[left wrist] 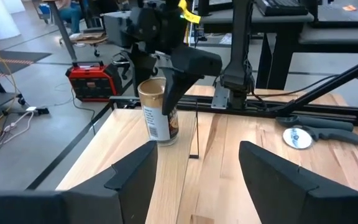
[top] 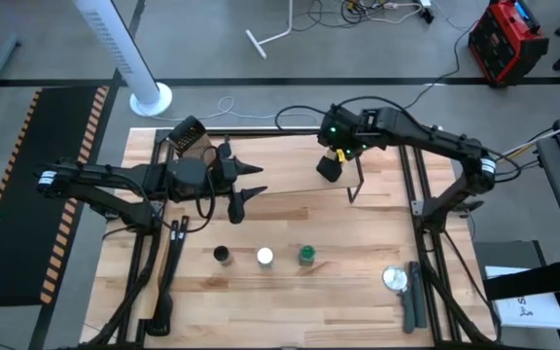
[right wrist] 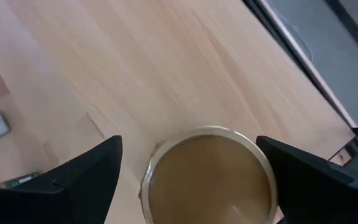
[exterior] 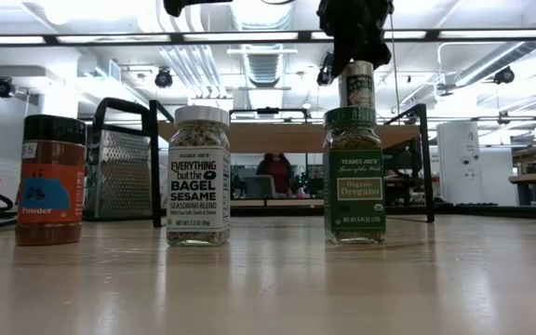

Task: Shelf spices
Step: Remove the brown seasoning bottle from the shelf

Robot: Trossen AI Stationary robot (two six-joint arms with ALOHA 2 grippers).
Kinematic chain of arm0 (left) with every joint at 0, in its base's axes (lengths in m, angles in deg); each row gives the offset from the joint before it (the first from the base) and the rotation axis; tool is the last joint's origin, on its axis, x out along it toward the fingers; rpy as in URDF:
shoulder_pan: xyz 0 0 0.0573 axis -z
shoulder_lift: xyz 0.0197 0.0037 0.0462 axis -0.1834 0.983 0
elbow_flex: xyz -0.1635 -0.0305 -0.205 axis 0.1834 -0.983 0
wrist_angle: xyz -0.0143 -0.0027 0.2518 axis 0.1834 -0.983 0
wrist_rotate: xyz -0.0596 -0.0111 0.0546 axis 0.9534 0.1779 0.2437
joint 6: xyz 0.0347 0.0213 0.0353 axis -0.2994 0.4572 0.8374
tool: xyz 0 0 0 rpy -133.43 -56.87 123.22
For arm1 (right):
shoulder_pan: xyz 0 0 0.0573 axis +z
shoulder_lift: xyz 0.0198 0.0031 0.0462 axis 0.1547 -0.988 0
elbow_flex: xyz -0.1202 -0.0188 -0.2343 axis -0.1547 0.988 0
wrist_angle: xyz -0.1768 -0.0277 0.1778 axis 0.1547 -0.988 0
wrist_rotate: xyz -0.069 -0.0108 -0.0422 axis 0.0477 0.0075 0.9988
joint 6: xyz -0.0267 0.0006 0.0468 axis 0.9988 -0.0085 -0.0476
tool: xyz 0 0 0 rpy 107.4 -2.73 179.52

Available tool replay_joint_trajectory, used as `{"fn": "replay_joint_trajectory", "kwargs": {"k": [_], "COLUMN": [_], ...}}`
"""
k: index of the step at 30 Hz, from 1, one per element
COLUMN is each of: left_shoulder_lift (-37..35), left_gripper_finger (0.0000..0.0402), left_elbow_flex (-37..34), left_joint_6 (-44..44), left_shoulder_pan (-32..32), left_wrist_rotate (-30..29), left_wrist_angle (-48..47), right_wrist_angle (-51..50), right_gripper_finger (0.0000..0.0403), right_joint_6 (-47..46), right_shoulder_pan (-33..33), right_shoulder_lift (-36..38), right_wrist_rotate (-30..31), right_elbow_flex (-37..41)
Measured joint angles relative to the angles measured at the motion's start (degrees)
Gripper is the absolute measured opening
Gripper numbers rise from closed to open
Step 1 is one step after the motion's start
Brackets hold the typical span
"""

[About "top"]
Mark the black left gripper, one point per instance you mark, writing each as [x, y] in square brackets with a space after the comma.
[190, 177]

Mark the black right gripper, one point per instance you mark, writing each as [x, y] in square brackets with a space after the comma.
[353, 129]

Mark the black lid orange label jar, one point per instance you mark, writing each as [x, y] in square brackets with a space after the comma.
[222, 254]

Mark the white lid bagel seasoning jar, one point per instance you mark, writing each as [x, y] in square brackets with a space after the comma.
[265, 256]

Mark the green lid spice jar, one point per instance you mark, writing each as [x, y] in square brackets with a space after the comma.
[307, 254]

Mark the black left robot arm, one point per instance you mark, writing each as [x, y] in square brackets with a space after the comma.
[95, 182]

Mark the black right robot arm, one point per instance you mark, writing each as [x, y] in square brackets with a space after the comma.
[445, 146]

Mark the metal box grater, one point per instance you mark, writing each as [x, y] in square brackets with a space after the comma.
[186, 133]

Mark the white T-shaped stand leg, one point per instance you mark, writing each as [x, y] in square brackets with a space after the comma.
[270, 39]

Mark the dark grey knife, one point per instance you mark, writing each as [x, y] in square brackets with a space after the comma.
[418, 296]

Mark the black slotted spatula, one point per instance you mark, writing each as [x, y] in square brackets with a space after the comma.
[159, 318]

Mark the white tower fan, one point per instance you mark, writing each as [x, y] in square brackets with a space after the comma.
[124, 53]

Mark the black power adapter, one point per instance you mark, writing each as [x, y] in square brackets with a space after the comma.
[427, 13]

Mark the dark grey box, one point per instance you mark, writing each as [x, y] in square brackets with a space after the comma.
[503, 252]

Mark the red black toolbox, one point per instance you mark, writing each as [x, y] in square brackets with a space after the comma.
[506, 41]

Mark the black mat with orange stripes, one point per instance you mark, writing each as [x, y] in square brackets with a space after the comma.
[22, 194]

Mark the black flat bar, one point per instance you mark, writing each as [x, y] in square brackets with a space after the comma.
[537, 279]

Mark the white paper sheet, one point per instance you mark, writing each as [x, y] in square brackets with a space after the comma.
[528, 301]

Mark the black aluminium frame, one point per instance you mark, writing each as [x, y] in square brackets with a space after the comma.
[409, 185]

